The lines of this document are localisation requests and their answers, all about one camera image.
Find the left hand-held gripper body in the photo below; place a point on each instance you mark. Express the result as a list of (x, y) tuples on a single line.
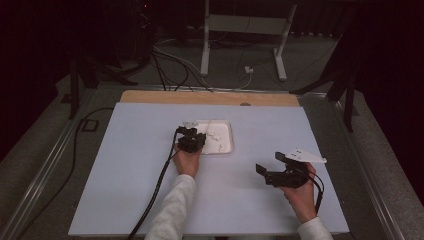
[(190, 144)]

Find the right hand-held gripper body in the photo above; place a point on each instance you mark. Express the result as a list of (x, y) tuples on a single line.
[(286, 178)]

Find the square white tray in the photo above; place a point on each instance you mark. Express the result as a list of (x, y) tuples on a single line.
[(224, 128)]

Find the person's left hand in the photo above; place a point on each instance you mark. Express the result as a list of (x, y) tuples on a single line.
[(186, 163)]

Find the person's right hand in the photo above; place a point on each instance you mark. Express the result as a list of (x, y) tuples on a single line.
[(300, 200)]

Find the small white lump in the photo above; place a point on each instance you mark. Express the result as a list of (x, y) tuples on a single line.
[(216, 135), (222, 147)]

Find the light blue table mat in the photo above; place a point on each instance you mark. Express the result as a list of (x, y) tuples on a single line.
[(133, 166)]

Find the white plug adapter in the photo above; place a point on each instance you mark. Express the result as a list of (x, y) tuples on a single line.
[(248, 69)]

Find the black stand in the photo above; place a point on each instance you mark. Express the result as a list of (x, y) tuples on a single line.
[(74, 90), (349, 106)]

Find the black square floor plate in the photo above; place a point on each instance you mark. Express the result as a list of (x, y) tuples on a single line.
[(83, 125)]

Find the dark equipment rack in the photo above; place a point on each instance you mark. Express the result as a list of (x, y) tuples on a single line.
[(143, 30)]

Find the white metal stand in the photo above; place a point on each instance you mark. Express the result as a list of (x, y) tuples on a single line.
[(246, 25)]

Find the metal floor rail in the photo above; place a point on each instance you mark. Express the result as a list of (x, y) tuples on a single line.
[(366, 173), (43, 170)]

